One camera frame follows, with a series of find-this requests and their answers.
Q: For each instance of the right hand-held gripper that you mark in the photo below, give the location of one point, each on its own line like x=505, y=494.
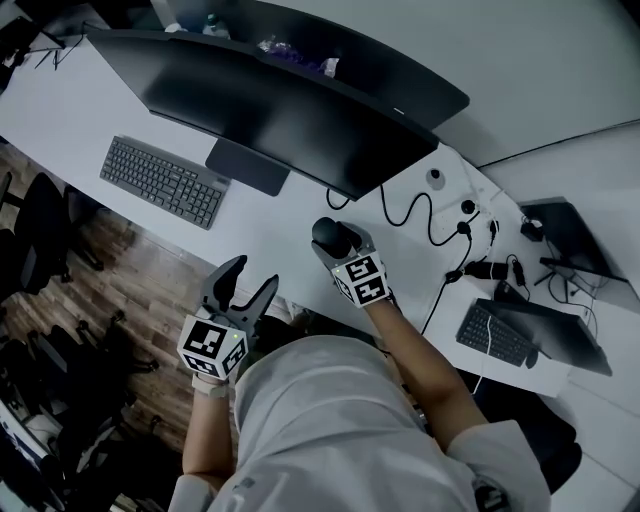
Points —
x=362, y=280

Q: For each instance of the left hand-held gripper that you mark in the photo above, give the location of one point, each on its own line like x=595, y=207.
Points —
x=212, y=345

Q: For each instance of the black computer mouse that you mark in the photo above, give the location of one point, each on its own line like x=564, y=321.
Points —
x=326, y=231

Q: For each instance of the person's right forearm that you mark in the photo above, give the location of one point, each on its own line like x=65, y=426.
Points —
x=425, y=370

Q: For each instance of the person's left forearm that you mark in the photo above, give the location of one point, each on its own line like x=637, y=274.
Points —
x=207, y=435

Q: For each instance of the small dark mouse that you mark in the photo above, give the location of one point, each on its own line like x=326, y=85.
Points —
x=531, y=357

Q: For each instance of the white wristband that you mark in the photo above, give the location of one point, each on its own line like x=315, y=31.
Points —
x=212, y=386

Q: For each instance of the white power strip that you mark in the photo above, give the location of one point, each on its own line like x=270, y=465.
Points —
x=452, y=217

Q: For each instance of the round grey desk grommet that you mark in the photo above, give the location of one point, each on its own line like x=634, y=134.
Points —
x=435, y=178

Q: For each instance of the grey keyboard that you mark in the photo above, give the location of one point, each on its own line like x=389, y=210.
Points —
x=162, y=181

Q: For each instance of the black power adapter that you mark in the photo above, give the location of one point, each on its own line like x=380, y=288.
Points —
x=484, y=270

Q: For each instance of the person's white shirt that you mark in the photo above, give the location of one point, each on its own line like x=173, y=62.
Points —
x=325, y=430

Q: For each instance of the large curved black monitor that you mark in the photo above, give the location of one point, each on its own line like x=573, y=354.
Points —
x=260, y=105

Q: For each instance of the black keyboard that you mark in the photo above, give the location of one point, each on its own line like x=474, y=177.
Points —
x=492, y=332

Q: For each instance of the black monitor back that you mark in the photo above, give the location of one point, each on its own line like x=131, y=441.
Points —
x=390, y=65

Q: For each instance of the purple snack packet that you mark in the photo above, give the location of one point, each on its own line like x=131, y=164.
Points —
x=295, y=52

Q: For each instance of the black office chair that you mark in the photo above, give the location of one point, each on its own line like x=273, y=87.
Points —
x=37, y=225
x=60, y=380
x=545, y=435

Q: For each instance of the small black tripod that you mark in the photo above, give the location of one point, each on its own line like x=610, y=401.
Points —
x=562, y=270

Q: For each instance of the tilted dark monitor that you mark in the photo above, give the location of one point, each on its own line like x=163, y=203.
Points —
x=575, y=240

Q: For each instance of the flat dark monitor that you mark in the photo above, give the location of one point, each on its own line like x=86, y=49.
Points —
x=560, y=335

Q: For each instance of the clear water bottle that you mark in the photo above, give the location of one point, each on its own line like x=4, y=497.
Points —
x=215, y=26

